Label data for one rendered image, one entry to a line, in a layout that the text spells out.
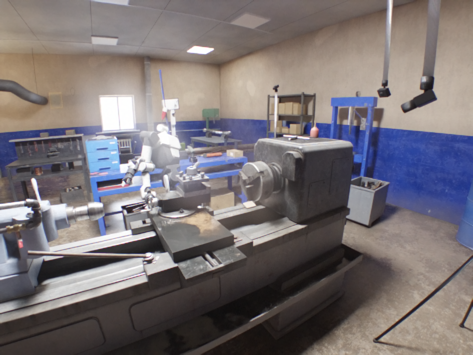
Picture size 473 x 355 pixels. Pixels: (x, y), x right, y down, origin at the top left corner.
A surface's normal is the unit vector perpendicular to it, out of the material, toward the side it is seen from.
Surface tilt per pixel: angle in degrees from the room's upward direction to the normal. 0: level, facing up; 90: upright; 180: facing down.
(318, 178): 90
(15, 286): 90
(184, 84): 90
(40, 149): 90
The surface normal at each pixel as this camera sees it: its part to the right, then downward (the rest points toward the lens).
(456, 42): -0.85, 0.15
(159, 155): -0.24, 0.15
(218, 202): 0.46, 0.24
